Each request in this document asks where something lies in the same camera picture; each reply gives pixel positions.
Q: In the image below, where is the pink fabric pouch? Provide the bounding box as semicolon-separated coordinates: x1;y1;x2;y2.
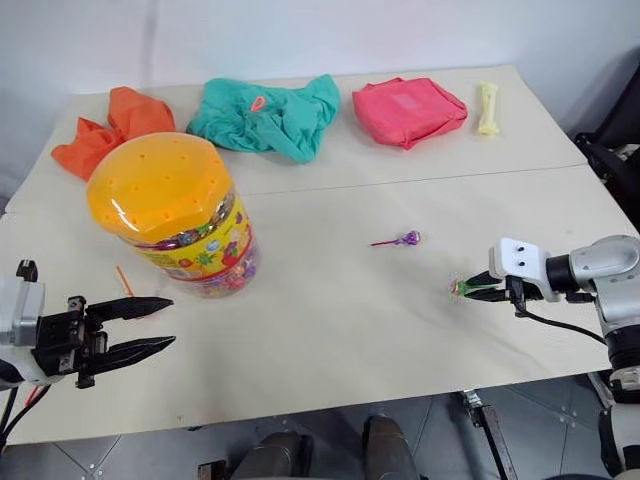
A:
351;76;470;152

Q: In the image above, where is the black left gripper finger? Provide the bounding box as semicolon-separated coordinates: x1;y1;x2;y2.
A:
92;335;178;376
85;296;176;331

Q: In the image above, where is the dark rounded shape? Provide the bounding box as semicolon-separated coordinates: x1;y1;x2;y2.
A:
361;414;420;480
233;431;315;480

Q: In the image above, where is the teal crumpled cloth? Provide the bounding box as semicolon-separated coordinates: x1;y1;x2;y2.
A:
185;73;343;166

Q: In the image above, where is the green lollipop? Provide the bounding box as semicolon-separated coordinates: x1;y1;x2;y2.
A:
447;273;474;303

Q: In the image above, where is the thin red wire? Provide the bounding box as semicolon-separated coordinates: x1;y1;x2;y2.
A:
23;383;50;407

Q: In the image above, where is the purple wrapped lollipop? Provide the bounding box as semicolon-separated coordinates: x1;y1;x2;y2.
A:
370;229;422;249

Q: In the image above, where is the orange stick lollipop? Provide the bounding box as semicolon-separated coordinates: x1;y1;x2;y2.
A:
115;264;146;319

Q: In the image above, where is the orange crumpled cloth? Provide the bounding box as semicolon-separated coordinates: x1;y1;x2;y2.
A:
50;85;178;183

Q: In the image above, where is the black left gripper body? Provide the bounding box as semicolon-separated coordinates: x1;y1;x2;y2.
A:
31;295;110;391

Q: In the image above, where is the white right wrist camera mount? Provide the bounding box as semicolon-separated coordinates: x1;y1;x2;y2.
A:
488;237;562;304

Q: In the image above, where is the clear plastic lollipop jar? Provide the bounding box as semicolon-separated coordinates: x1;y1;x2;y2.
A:
117;192;262;301

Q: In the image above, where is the orange perforated jar lid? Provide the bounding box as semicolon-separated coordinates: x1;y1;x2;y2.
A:
85;131;235;247

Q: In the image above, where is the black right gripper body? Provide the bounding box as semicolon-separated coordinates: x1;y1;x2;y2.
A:
503;273;546;317

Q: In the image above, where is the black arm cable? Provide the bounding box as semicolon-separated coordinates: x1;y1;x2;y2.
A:
0;383;52;447
513;298;609;346

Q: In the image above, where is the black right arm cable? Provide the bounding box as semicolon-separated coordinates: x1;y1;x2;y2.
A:
513;298;609;346

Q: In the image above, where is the metal table leg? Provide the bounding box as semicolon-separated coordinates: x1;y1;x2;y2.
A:
460;388;517;480

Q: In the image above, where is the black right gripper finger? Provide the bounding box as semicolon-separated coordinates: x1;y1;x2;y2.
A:
466;286;509;303
463;271;506;288

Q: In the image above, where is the pale yellow bone-shaped toy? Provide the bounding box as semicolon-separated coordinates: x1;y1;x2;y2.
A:
474;80;503;137

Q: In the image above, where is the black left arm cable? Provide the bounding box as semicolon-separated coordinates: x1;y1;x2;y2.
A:
0;383;52;447

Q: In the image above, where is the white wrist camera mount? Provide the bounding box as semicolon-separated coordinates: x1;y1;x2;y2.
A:
488;237;562;304
0;258;52;387

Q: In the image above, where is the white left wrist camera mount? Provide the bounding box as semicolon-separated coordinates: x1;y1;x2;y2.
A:
0;258;52;387

